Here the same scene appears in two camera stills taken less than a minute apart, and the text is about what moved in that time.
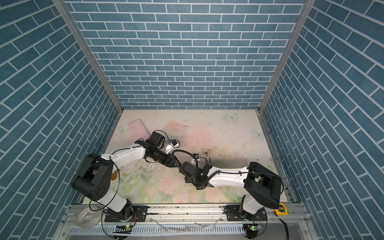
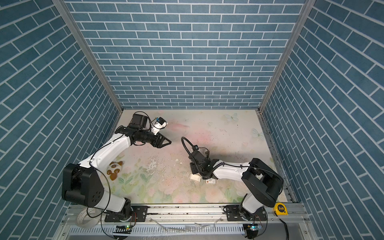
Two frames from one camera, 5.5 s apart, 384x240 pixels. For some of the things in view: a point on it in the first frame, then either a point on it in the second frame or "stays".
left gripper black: x=169 y=163 -> x=162 y=145
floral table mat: x=227 y=138 stays
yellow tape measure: x=282 y=210 stays
